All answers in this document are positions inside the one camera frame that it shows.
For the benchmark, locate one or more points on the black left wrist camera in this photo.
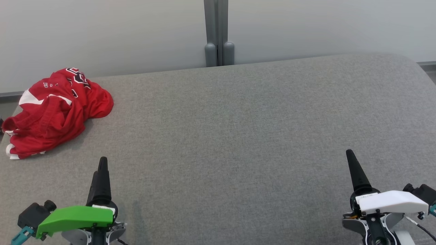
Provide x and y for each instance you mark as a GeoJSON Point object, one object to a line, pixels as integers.
{"type": "Point", "coordinates": [32, 214]}

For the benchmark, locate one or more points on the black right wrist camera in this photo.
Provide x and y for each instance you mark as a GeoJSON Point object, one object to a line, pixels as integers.
{"type": "Point", "coordinates": [425, 192]}

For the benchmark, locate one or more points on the grey wall base rail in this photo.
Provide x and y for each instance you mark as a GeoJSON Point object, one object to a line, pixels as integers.
{"type": "Point", "coordinates": [10, 94]}
{"type": "Point", "coordinates": [428, 64]}

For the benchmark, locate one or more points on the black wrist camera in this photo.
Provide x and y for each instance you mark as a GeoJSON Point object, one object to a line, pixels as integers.
{"type": "Point", "coordinates": [425, 192]}
{"type": "Point", "coordinates": [32, 214]}

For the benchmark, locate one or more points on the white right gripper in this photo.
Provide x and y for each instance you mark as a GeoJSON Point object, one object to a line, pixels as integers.
{"type": "Point", "coordinates": [391, 202]}

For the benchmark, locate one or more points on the red shorts white waistband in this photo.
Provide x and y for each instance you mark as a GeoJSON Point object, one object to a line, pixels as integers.
{"type": "Point", "coordinates": [44, 132]}

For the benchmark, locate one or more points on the grey partition post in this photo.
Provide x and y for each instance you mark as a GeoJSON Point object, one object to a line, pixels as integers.
{"type": "Point", "coordinates": [218, 34]}

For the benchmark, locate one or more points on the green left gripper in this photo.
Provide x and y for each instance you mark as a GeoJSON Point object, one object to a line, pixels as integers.
{"type": "Point", "coordinates": [75, 216]}

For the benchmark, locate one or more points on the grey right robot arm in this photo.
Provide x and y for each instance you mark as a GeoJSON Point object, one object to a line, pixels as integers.
{"type": "Point", "coordinates": [376, 229]}

